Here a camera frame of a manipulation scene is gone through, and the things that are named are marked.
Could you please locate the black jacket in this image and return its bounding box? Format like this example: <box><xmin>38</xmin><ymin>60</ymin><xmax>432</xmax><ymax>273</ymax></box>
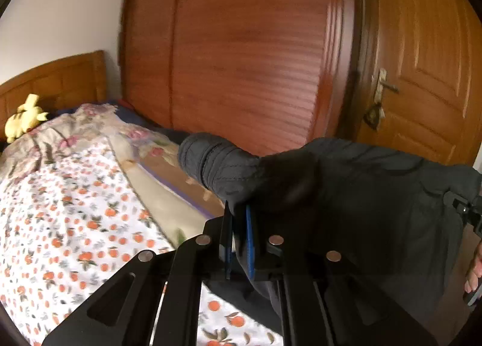
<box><xmin>178</xmin><ymin>133</ymin><xmax>481</xmax><ymax>345</ymax></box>

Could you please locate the person's right hand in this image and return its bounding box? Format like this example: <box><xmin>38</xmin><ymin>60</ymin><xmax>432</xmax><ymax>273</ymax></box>
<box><xmin>464</xmin><ymin>242</ymin><xmax>482</xmax><ymax>293</ymax></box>

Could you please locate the floral quilt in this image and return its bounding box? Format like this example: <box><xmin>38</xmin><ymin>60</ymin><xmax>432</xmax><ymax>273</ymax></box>
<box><xmin>1</xmin><ymin>104</ymin><xmax>224</xmax><ymax>249</ymax></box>

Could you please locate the wooden door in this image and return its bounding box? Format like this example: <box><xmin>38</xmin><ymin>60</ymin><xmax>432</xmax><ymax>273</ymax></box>
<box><xmin>355</xmin><ymin>0</ymin><xmax>481</xmax><ymax>165</ymax></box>

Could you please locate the orange print bed sheet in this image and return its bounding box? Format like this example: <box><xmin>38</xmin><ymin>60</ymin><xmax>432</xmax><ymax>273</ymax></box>
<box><xmin>0</xmin><ymin>138</ymin><xmax>287</xmax><ymax>346</ymax></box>

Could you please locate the wooden louvred wardrobe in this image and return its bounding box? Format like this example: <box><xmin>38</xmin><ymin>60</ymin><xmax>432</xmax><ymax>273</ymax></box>
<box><xmin>118</xmin><ymin>0</ymin><xmax>357</xmax><ymax>155</ymax></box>

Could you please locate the wooden headboard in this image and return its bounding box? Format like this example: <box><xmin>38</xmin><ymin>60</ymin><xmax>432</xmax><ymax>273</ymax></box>
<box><xmin>0</xmin><ymin>50</ymin><xmax>107</xmax><ymax>126</ymax></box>

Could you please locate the yellow plush toy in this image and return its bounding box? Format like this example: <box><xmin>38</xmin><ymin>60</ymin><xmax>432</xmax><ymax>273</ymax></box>
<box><xmin>5</xmin><ymin>94</ymin><xmax>48</xmax><ymax>144</ymax></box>

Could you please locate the metal door handle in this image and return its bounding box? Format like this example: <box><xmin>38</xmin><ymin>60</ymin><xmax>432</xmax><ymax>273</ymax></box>
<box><xmin>364</xmin><ymin>68</ymin><xmax>399</xmax><ymax>131</ymax></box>

